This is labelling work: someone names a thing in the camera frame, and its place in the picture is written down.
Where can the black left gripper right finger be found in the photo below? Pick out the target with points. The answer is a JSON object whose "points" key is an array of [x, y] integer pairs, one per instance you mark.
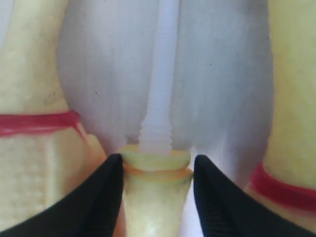
{"points": [[225, 210]]}

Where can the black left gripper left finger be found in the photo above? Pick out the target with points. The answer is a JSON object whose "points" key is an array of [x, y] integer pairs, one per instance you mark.
{"points": [[91, 210]]}

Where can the broken chicken head with tube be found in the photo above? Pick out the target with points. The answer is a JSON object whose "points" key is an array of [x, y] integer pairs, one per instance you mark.
{"points": [[156, 177]]}

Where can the whole rubber chicken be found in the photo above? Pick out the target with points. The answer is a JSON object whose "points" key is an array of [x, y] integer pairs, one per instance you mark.
{"points": [[287, 175], [44, 150]]}

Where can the whole rubber chicken front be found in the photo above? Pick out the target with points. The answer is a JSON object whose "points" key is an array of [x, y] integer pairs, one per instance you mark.
{"points": [[287, 175]]}

